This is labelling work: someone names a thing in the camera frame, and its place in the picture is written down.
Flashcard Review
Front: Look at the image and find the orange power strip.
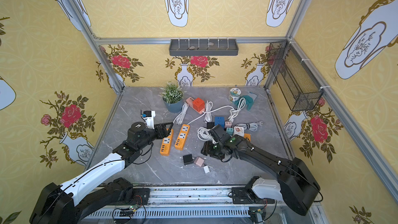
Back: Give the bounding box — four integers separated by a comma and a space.
160, 129, 174, 156
175, 124, 190, 150
244, 133, 251, 142

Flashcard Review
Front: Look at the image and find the small white plug adapter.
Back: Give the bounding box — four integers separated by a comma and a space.
203, 166, 210, 174

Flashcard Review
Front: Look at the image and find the small pink plug adapter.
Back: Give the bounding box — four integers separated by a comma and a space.
224, 121, 232, 128

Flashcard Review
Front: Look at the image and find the blue cube adapter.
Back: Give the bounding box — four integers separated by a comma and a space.
214, 116, 225, 128

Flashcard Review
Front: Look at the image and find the black plug adapter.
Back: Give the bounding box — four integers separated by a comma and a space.
182, 154, 194, 166

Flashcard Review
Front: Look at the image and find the pink power strip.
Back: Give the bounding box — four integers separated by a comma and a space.
186, 97, 195, 108

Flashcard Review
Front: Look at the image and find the red cube adapter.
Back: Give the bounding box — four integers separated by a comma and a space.
192, 97, 205, 114

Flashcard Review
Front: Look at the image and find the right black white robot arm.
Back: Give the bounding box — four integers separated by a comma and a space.
201, 135, 321, 216

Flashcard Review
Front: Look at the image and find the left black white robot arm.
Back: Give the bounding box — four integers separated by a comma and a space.
30, 122, 174, 224

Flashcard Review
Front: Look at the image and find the teal plug adapter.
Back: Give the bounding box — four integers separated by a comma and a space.
226, 128, 234, 136

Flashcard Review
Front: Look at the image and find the white patterned plug adapter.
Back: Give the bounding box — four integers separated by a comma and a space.
233, 126, 245, 137

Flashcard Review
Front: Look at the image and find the potted green plant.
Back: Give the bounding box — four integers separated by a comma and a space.
159, 82, 184, 113

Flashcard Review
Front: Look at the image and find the green glove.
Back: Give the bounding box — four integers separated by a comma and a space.
241, 92, 258, 111

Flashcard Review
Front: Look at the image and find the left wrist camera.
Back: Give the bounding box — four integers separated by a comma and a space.
141, 111, 155, 129

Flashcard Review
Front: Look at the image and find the white cable bundle left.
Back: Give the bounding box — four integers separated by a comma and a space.
172, 102, 190, 125

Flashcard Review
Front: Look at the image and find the white cable bundle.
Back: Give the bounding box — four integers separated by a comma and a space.
186, 97, 247, 125
172, 102, 190, 125

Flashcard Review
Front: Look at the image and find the white coiled cable front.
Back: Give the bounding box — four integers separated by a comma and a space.
196, 127, 218, 144

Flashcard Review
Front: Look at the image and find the white cable bundle right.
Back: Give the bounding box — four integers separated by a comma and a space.
186, 97, 247, 125

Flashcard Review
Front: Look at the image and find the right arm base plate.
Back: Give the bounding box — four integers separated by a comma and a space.
228, 187, 275, 204

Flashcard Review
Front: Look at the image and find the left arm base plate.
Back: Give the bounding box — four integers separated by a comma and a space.
123, 188, 150, 205

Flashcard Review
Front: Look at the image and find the grey wall shelf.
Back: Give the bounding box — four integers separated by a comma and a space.
169, 38, 239, 57

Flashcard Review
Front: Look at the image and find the black wire basket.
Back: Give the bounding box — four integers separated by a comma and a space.
268, 40, 323, 112

